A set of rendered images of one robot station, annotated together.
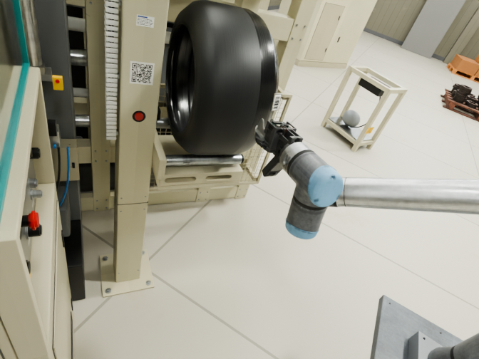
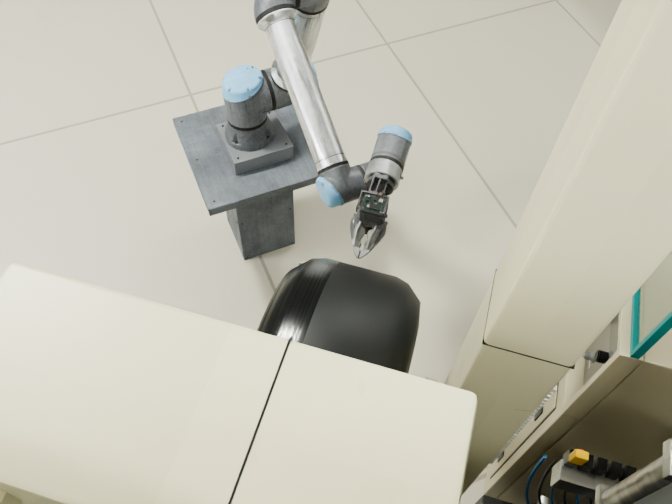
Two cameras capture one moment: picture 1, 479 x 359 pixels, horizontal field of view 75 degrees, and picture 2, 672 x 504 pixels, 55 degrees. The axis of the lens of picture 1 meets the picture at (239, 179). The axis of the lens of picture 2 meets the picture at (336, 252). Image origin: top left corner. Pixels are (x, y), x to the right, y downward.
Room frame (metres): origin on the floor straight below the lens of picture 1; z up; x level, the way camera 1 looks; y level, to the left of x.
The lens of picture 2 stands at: (1.53, 0.58, 2.48)
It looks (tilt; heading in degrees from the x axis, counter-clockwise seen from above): 57 degrees down; 227
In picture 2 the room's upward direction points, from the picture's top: 3 degrees clockwise
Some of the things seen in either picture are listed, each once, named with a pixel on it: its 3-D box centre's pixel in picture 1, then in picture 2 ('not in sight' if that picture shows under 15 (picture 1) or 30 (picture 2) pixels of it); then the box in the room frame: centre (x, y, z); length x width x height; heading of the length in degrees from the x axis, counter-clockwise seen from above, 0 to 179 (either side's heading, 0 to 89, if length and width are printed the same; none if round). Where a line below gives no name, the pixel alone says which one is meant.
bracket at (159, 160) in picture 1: (152, 139); not in sight; (1.06, 0.39, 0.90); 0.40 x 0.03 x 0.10; 34
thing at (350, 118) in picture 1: (360, 109); not in sight; (3.73, -1.10, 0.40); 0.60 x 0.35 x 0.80; 43
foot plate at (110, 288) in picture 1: (126, 271); not in sight; (1.00, 0.45, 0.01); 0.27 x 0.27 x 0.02; 34
